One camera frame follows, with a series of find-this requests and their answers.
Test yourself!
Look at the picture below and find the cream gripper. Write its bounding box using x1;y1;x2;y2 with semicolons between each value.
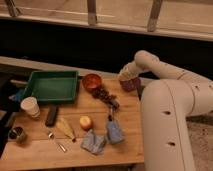
118;65;137;81

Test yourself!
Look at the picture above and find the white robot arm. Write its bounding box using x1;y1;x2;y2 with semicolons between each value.
118;50;213;171

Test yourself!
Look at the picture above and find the purple bowl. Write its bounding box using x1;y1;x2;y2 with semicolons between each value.
120;77;141;92

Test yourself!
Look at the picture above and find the red bowl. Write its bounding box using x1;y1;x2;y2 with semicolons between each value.
82;74;102;92

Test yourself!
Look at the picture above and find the bunch of dark grapes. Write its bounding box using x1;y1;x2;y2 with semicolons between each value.
92;88;119;109

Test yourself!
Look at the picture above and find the blue cloth right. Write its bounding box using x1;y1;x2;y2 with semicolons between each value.
106;115;124;144

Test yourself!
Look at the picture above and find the blue cloth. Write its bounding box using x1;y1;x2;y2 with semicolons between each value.
106;115;124;144
81;129;106;155

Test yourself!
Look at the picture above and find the yellow apple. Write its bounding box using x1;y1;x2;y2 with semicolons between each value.
79;116;93;131

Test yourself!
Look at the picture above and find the blue cloth left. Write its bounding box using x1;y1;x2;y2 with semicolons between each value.
81;129;106;155

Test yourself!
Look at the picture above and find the green plastic tray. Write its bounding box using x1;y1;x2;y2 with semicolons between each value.
23;71;78;104

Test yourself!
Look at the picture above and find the black rectangular block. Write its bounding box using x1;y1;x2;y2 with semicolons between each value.
45;105;58;127

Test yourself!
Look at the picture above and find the metal fork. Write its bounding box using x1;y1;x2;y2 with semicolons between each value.
47;131;67;153

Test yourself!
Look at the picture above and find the white paper cup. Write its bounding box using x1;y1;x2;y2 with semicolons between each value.
20;97;40;119

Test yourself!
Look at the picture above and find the blue object at tray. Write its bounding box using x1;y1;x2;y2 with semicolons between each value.
9;89;24;102

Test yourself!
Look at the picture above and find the small metal can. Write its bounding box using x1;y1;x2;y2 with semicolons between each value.
8;127;26;143

